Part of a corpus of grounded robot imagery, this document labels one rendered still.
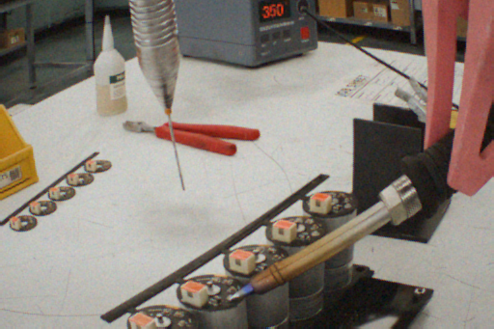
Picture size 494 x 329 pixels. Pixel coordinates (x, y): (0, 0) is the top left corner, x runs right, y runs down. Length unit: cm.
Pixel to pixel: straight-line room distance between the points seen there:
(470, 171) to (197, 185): 29
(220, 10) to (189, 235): 40
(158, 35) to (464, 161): 11
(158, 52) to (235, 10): 59
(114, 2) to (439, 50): 618
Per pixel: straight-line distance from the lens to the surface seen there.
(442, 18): 23
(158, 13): 16
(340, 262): 30
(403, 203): 22
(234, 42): 76
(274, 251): 26
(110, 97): 64
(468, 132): 21
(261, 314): 25
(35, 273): 38
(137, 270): 37
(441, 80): 23
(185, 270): 25
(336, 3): 468
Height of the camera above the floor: 94
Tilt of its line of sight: 21 degrees down
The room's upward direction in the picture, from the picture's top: 3 degrees counter-clockwise
